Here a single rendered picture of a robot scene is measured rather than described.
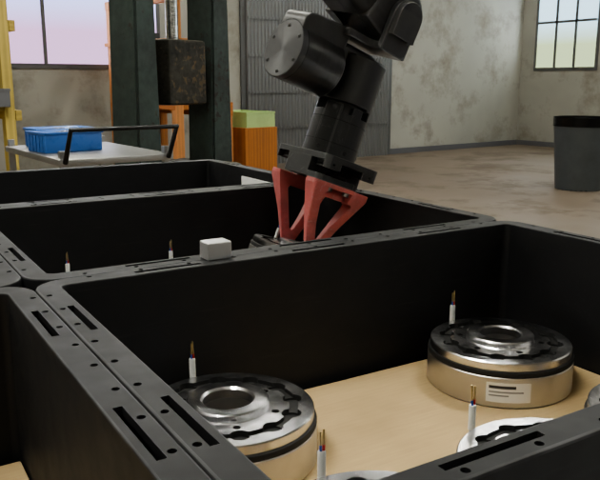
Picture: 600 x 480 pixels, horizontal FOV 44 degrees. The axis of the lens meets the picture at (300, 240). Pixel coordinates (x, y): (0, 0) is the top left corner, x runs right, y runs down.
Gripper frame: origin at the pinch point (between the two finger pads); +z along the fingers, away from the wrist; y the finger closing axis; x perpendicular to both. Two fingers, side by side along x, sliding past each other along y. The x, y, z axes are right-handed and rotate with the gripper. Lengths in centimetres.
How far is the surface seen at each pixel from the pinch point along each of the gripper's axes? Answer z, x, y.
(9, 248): 5.7, -30.0, 10.5
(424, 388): 5.9, -3.1, 27.1
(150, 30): -70, 95, -381
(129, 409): 5, -31, 41
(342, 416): 8.5, -10.4, 28.1
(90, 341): 5.0, -30.1, 32.9
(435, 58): -263, 656, -827
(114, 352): 4.7, -29.6, 34.9
